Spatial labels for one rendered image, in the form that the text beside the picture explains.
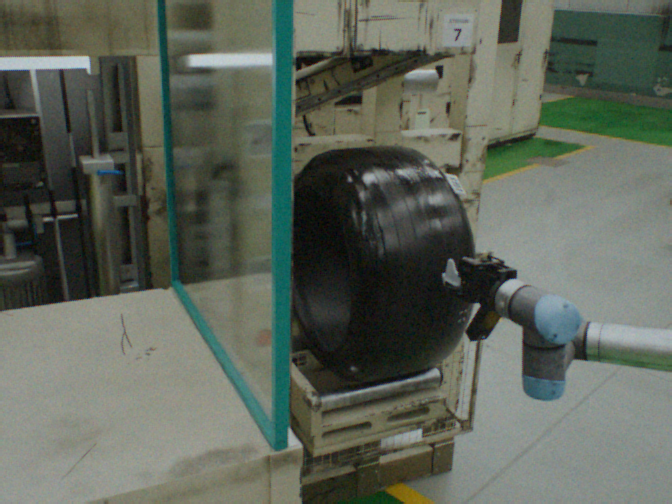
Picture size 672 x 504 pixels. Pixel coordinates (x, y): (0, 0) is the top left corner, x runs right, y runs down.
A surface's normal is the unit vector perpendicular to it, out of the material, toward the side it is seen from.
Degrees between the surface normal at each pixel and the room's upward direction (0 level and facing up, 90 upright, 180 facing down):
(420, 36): 90
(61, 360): 0
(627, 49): 90
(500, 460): 0
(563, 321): 84
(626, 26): 90
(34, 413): 0
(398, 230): 53
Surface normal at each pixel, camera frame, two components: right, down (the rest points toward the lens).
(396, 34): 0.43, 0.33
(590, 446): 0.04, -0.93
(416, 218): 0.34, -0.34
